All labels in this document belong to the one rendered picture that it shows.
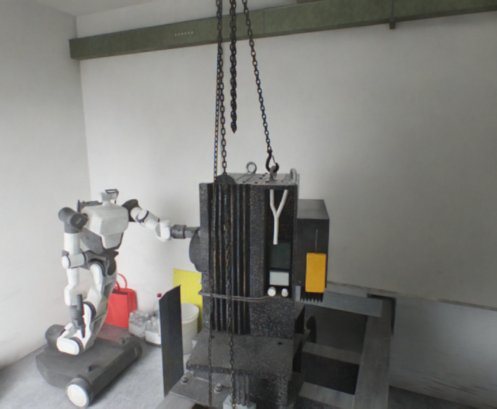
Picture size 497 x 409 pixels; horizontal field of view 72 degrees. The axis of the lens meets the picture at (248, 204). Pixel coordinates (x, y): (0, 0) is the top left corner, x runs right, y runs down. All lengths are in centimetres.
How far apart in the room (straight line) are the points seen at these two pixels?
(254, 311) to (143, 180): 196
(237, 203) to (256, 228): 14
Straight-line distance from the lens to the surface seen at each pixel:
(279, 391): 169
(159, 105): 311
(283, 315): 164
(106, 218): 238
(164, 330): 184
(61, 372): 301
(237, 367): 152
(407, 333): 282
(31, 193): 335
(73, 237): 239
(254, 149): 273
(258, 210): 148
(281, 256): 157
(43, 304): 361
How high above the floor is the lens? 180
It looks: 11 degrees down
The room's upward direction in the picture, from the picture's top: straight up
